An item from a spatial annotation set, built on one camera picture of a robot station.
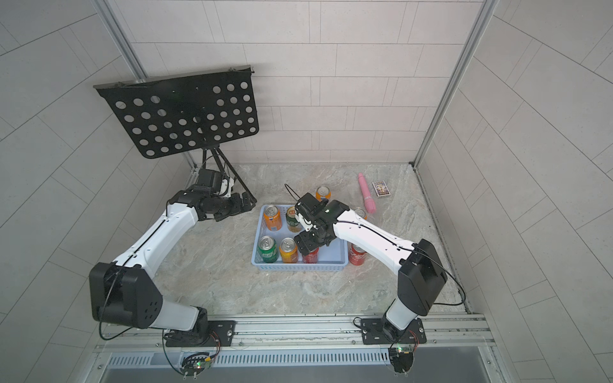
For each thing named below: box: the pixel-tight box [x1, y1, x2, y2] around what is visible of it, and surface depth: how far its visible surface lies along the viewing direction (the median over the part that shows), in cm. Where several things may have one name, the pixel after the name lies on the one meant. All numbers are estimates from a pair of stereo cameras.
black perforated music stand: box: [92, 64, 260, 205], surface depth 75 cm
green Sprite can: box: [257, 235, 279, 264], surface depth 81 cm
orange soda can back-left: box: [263, 204, 283, 233], surface depth 91 cm
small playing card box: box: [371, 180, 392, 198], surface depth 107 cm
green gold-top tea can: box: [285, 205, 302, 233], surface depth 89 cm
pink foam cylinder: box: [357, 172, 377, 214], surface depth 107 cm
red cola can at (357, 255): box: [348, 243, 368, 266], surface depth 81 cm
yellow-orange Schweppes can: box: [279, 236, 299, 265], surface depth 81 cm
